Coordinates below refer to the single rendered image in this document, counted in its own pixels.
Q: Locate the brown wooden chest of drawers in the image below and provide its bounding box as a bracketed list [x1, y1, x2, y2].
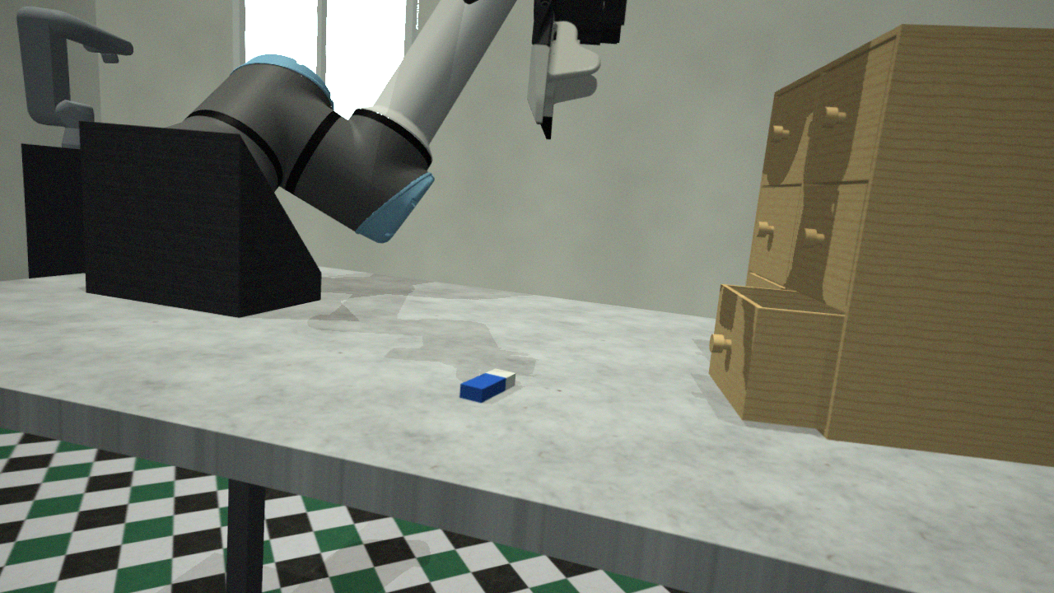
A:
[745, 24, 1054, 467]

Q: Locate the blue and white eraser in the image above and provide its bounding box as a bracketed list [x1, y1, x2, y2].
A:
[458, 369, 515, 403]

